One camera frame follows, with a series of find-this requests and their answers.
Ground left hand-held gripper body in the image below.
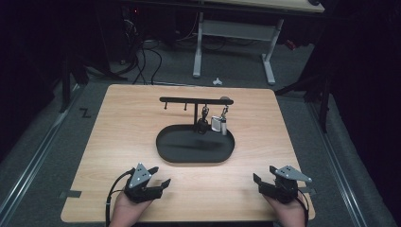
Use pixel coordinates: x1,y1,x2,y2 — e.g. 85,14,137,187
123,162,159,203

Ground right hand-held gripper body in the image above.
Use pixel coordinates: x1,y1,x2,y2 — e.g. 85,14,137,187
258,165,313,204

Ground black key rack with tray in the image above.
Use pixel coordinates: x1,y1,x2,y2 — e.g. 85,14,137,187
155,96,235,164

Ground black car key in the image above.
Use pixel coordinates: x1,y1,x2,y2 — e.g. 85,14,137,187
196,105,210,135

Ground person's right hand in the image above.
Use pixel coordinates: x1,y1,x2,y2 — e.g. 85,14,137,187
264,193,306,227

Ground person's left hand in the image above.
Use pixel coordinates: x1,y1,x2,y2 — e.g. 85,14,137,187
109,190,154,227

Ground black stand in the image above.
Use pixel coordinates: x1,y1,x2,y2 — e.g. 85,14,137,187
60,56,90,114
273,75,333,133

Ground white-legged desk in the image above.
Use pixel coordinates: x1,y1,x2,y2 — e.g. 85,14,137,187
192,0,325,85

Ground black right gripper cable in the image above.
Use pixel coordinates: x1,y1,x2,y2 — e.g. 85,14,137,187
296,188,310,227

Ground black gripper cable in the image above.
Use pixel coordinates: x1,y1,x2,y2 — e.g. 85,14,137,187
296,188,310,227
105,168,136,227

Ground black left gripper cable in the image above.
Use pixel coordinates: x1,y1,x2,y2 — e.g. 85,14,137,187
105,168,136,227

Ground metal floor rail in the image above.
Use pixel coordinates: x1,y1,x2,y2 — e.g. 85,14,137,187
306,102,368,227
0,83,84,218

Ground black floor cables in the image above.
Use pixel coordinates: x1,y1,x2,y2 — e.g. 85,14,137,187
131,39,164,85

